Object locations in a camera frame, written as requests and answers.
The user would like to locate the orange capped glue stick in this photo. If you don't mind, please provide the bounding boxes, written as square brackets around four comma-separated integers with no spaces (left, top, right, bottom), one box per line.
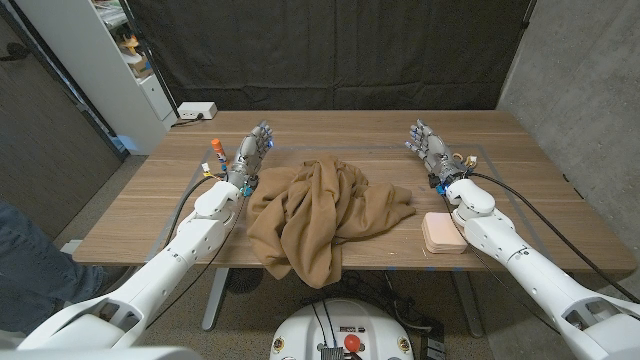
[210,138,229,169]

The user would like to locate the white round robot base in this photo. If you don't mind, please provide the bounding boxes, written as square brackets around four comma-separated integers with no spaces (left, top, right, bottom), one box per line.
[269,298,415,360]

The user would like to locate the black backdrop stand pole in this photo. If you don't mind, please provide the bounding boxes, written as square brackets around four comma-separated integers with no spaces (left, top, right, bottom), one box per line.
[117,0,181,120]
[519,0,539,31]

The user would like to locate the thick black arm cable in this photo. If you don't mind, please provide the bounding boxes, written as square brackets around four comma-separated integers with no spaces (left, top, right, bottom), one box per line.
[163,172,229,249]
[467,171,640,305]

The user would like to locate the white power strip box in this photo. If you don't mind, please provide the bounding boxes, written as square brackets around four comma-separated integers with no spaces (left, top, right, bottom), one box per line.
[177,101,219,121]

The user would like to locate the black power adapter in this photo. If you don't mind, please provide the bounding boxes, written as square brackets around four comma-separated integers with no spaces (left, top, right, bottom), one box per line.
[419,319,447,360]

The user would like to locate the grey table leg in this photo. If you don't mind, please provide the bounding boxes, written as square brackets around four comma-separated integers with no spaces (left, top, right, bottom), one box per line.
[449,271,485,339]
[200,267,230,332]

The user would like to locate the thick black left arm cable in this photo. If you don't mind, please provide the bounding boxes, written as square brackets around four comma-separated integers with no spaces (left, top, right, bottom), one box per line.
[163,172,229,249]

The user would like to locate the black door handle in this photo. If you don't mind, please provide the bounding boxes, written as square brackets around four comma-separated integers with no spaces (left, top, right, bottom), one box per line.
[0,42,31,62]

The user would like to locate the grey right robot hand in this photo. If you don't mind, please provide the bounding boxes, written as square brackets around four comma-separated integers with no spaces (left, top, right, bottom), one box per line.
[404,118,469,189]

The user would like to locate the black floor cable tangle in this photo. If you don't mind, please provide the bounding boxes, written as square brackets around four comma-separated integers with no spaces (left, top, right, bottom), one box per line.
[299,269,446,334]

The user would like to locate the wrist loose plug wire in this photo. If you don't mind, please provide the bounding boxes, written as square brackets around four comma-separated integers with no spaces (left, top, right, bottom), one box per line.
[452,153,479,174]
[200,162,226,182]

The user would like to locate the right wrist loose plug wire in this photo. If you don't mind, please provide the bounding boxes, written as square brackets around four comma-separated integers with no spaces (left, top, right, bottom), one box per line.
[452,153,479,174]

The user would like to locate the cardboard box on shelf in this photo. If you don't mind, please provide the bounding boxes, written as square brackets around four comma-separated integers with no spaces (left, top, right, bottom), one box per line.
[124,53,154,79]

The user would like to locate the left wrist loose plug wire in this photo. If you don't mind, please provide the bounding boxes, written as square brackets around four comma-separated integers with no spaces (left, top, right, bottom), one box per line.
[200,162,226,182]

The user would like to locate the yellow toy on shelf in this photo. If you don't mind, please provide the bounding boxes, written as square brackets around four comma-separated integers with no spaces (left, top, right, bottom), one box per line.
[118,34,141,56]

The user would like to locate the black round floor device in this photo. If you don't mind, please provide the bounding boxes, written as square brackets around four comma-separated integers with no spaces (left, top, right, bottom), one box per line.
[224,268,265,295]

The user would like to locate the white shelf cabinet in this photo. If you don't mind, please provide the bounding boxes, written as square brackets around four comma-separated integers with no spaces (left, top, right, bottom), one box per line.
[14,0,179,156]

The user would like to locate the person in blue jeans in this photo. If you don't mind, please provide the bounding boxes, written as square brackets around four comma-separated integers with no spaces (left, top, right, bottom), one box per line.
[0,199,132,336]

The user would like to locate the brown fabric jacket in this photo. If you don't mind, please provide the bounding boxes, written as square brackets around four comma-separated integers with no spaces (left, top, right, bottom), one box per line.
[245,153,417,290]

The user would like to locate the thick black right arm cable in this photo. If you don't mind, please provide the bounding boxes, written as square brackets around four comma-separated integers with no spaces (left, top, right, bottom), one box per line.
[467,171,640,305]

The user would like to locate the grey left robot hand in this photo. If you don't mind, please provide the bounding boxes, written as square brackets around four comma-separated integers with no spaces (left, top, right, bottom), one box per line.
[225,119,275,190]

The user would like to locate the black backdrop curtain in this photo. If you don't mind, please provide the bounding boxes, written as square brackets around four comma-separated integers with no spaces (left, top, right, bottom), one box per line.
[122,0,534,112]

